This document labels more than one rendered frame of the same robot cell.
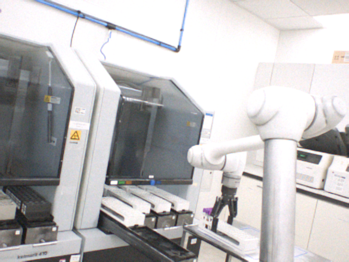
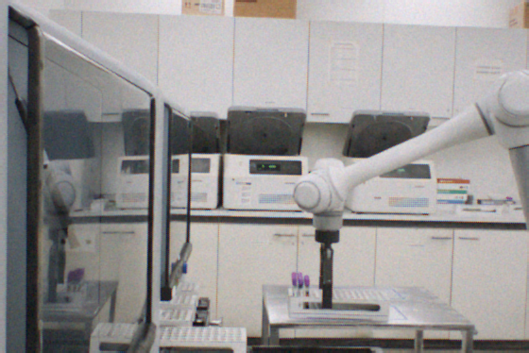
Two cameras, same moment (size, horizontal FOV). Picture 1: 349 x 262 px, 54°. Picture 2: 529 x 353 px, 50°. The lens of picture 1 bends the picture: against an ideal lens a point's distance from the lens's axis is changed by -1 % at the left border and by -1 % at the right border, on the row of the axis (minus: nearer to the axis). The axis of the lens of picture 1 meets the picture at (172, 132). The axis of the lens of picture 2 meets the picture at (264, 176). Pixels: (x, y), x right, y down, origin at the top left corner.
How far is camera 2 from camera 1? 130 cm
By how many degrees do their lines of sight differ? 50
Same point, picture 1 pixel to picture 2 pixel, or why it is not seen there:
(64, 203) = not seen: outside the picture
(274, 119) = not seen: outside the picture
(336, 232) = (254, 261)
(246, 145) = (404, 159)
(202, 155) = (330, 191)
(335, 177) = (238, 186)
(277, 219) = not seen: outside the picture
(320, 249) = (236, 293)
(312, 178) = (204, 195)
